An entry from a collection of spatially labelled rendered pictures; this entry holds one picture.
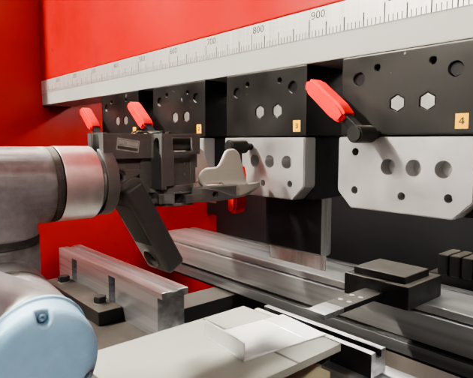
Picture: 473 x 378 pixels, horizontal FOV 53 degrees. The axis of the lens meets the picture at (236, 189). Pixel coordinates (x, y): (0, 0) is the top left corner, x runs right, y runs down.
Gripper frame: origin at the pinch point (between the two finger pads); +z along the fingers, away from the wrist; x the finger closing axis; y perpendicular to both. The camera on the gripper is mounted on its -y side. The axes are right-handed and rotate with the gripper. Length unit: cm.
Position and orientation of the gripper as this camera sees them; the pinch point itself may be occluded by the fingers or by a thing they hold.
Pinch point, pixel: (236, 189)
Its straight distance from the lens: 63.4
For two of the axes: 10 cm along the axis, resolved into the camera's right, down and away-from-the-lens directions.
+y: 0.0, -9.9, -1.0
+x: -6.6, -0.8, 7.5
